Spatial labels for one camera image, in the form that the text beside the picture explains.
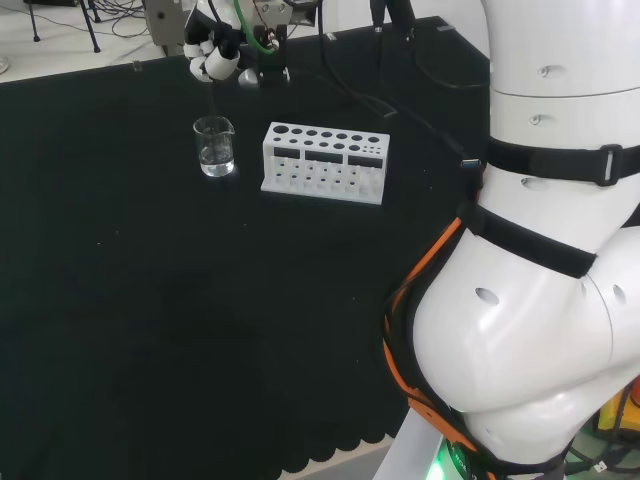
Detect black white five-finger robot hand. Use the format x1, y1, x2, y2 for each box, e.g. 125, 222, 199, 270
182, 0, 321, 90

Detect clear glass rod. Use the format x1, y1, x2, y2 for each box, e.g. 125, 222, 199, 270
205, 77, 222, 156

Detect white test tube rack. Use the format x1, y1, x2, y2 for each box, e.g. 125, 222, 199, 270
259, 121, 392, 207

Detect grey metal box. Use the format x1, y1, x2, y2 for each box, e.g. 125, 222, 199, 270
143, 0, 201, 47

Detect clear glass beaker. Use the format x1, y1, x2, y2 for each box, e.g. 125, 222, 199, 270
192, 115, 237, 178

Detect dark thin-legged tripod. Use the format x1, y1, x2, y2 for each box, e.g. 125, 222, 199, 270
30, 0, 102, 54

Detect black bench cloth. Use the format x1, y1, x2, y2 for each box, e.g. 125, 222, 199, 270
0, 14, 492, 474

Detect yellow stop button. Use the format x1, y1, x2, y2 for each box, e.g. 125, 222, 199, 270
594, 374, 640, 446

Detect green cable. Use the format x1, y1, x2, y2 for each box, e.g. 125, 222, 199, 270
233, 0, 280, 54

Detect black floor cables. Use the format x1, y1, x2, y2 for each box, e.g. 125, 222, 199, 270
0, 0, 151, 39

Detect black looped cable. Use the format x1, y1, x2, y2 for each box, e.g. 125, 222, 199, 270
369, 0, 492, 92

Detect orange cable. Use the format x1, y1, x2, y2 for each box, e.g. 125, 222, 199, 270
382, 215, 482, 464

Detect white bench frame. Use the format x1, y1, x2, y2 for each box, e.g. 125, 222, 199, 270
372, 408, 444, 480

